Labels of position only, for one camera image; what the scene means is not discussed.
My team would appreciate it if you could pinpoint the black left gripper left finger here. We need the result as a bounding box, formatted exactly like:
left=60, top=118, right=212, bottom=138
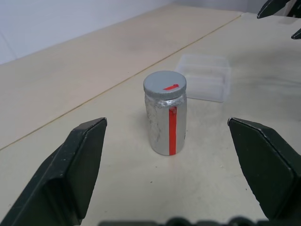
left=0, top=117, right=108, bottom=226

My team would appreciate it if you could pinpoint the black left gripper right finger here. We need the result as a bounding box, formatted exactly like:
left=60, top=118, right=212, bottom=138
left=227, top=117, right=301, bottom=222

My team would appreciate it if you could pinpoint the clear plastic container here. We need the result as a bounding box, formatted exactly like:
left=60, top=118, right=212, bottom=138
left=174, top=53, right=231, bottom=103

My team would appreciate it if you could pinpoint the silver bottle with red stripe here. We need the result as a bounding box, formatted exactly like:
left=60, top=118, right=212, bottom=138
left=144, top=93, right=188, bottom=156

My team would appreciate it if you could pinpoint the grey plastic jar lid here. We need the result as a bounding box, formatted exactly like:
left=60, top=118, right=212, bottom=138
left=143, top=72, right=188, bottom=100

